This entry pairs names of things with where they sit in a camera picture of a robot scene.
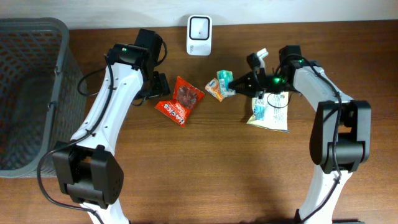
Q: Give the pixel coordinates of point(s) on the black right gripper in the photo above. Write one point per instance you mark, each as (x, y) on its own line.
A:
(256, 88)

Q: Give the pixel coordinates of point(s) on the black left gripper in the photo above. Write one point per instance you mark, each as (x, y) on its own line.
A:
(160, 86)

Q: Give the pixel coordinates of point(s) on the teal tissue pack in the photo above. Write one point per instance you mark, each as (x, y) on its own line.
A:
(224, 78)

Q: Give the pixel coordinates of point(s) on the red snack packet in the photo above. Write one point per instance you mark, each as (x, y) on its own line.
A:
(185, 99)

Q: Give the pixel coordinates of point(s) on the orange small box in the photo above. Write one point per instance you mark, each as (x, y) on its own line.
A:
(213, 88)

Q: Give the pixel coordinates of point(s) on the yellow chip bag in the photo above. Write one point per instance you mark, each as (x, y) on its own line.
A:
(270, 112)

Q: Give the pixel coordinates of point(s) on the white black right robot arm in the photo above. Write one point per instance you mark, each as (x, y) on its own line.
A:
(340, 138)

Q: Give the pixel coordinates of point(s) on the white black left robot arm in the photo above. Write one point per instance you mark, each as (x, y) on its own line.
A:
(86, 168)

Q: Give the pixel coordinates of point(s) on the white barcode scanner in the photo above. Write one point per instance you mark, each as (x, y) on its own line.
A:
(199, 35)

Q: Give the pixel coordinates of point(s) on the grey plastic mesh basket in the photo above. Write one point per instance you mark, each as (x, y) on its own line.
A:
(40, 104)

